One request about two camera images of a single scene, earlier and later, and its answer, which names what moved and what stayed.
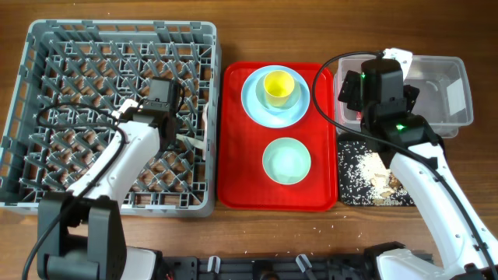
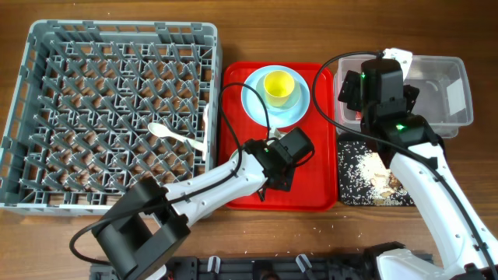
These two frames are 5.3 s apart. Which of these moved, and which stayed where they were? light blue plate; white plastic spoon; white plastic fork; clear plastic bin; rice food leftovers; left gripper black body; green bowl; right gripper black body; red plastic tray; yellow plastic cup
Moved: white plastic spoon; white plastic fork; left gripper black body; green bowl
Stayed: right gripper black body; light blue plate; clear plastic bin; red plastic tray; rice food leftovers; yellow plastic cup
